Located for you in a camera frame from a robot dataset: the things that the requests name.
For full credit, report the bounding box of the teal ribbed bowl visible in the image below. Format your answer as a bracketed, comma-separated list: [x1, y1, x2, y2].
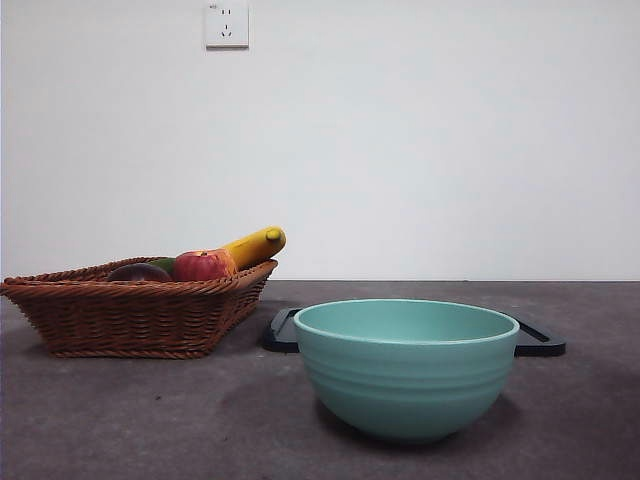
[292, 298, 521, 445]

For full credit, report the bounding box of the dark red plum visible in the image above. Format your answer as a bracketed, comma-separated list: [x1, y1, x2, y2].
[106, 262, 173, 284]

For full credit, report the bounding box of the yellow banana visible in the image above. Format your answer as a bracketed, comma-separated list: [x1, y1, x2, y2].
[219, 225, 287, 272]

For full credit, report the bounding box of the dark green rectangular tray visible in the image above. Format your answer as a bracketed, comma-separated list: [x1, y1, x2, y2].
[262, 306, 568, 357]

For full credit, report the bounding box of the red apple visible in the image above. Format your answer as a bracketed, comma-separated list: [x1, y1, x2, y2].
[173, 249, 239, 282]

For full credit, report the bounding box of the green fruit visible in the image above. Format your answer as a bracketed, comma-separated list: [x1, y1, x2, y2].
[147, 257, 177, 281]

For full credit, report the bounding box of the brown wicker basket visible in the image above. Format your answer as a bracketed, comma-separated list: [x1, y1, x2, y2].
[0, 257, 279, 359]

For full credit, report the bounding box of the white wall socket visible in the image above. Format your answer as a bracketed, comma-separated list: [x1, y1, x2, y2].
[204, 1, 250, 50]

